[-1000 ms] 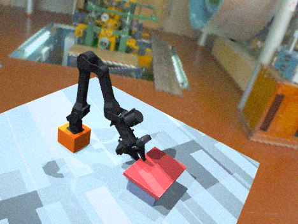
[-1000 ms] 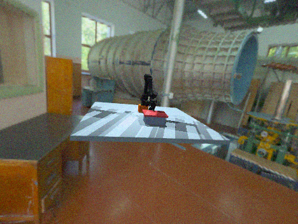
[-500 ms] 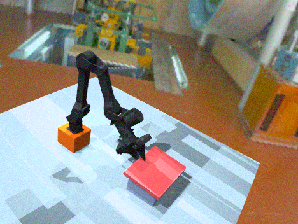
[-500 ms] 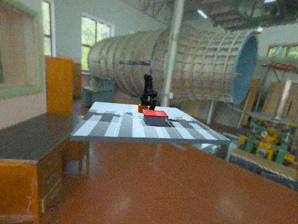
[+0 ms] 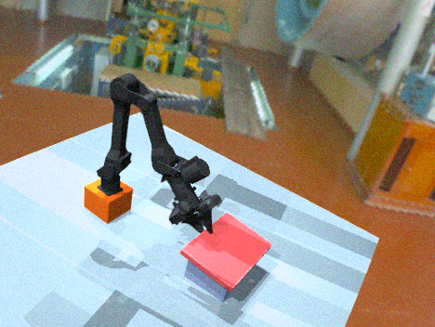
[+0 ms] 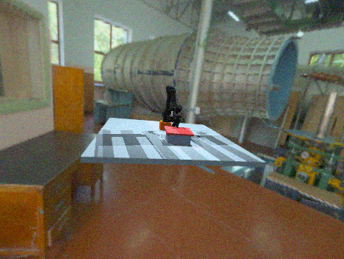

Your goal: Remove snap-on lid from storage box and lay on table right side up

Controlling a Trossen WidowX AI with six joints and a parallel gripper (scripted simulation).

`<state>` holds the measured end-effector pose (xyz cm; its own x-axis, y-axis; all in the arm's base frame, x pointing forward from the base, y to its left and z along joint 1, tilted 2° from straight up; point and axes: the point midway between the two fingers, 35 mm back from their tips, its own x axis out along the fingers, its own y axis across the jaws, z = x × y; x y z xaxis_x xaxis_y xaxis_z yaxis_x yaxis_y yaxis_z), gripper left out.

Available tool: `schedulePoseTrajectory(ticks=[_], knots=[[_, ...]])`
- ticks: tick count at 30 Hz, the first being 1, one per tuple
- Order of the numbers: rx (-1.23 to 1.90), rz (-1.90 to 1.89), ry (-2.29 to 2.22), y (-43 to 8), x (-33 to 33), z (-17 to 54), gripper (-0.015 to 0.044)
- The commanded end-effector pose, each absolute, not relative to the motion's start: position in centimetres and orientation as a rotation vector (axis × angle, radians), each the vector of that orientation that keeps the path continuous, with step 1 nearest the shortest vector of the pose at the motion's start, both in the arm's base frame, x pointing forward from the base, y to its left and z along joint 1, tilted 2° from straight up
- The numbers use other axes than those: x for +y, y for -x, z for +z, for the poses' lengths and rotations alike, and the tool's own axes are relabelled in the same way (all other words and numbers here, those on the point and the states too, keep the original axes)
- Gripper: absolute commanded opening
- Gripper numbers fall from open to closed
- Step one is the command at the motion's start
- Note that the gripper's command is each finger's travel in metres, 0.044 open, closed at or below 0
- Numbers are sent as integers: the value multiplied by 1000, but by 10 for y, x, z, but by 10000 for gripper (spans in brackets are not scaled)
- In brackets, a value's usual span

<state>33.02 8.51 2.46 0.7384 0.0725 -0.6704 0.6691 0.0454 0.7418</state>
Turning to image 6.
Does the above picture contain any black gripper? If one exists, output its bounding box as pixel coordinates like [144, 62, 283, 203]
[171, 114, 182, 127]

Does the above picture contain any light blue box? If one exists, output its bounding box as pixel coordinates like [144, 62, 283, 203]
[165, 134, 191, 144]

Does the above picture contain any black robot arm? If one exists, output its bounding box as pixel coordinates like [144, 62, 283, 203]
[162, 85, 182, 123]

